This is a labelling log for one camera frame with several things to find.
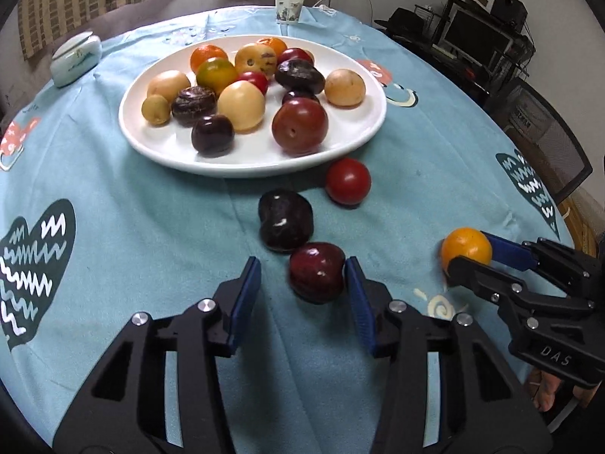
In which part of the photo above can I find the orange yellow tomato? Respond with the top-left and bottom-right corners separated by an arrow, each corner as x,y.
440,227 -> 493,274

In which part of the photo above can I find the dark red plum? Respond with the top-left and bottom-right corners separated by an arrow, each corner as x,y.
288,242 -> 346,305

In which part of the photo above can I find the dark plum top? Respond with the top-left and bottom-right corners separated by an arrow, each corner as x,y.
258,189 -> 314,253

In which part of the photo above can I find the red cherry tomato top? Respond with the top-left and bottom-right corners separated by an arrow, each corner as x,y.
324,158 -> 371,206

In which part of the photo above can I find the red cherry tomato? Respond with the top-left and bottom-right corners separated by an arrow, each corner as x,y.
238,71 -> 270,95
324,158 -> 371,206

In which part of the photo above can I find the large red plum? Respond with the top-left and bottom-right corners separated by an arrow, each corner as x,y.
272,97 -> 329,156

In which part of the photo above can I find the large beige pear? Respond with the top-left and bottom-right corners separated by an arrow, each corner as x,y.
217,81 -> 265,133

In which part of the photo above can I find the brown passion fruit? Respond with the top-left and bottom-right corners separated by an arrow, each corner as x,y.
171,86 -> 217,126

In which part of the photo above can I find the pale yellow round fruit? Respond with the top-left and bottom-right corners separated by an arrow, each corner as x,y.
324,69 -> 366,108

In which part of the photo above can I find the small dark plum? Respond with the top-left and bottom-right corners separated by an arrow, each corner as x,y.
282,89 -> 319,104

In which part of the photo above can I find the green yellow tomato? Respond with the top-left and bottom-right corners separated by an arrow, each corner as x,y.
196,58 -> 239,96

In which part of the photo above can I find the dark passion fruit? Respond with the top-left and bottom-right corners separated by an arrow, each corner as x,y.
275,59 -> 325,94

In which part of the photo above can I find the striped beige melon fruit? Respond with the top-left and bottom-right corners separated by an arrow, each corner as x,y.
234,43 -> 277,79

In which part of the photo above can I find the orange mandarin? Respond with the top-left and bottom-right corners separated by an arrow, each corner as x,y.
256,37 -> 288,58
190,44 -> 229,74

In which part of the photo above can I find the beige pear front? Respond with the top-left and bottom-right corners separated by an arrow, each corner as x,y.
147,70 -> 191,104

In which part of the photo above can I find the right hand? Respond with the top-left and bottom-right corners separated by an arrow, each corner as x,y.
525,369 -> 599,412

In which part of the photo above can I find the white oval plate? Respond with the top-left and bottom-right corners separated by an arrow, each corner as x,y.
118,37 -> 386,178

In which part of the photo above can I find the blue patterned tablecloth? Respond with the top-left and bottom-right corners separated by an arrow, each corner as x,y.
1,6 -> 571,453

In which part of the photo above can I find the computer monitor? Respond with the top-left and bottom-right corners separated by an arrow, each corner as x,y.
439,5 -> 513,70

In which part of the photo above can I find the black speaker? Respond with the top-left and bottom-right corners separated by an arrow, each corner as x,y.
490,0 -> 528,33

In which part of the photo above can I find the black hat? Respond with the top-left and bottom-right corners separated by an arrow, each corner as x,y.
373,7 -> 428,41

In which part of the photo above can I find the white ceramic lidded jar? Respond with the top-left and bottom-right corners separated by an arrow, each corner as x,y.
49,31 -> 102,88

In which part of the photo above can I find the paper cup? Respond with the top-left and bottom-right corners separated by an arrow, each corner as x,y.
275,0 -> 304,25

